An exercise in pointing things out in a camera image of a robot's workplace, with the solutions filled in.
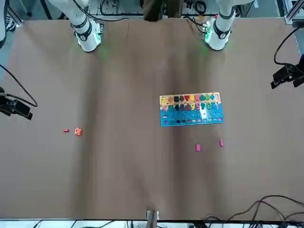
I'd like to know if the person's foot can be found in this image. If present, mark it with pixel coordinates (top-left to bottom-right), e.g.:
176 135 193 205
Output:
3 14 24 31

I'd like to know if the person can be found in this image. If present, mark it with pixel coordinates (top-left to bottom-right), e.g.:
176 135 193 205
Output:
142 0 184 21

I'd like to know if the blue wooden toy board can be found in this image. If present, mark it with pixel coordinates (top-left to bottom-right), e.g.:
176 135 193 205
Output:
159 93 224 127

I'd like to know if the black coiled cable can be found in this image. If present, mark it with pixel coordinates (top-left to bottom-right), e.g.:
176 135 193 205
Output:
194 0 207 14

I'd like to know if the aluminium frame profile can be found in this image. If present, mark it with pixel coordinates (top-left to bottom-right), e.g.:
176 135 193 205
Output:
284 0 304 24

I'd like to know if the black side camera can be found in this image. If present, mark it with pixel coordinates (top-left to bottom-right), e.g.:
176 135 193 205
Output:
270 54 304 90
0 86 34 121

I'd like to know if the black camera cable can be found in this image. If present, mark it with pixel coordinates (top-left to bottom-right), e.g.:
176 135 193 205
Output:
274 26 304 66
0 64 38 108

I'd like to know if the aluminium profile post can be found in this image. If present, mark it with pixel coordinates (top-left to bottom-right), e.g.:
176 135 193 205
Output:
146 209 160 228

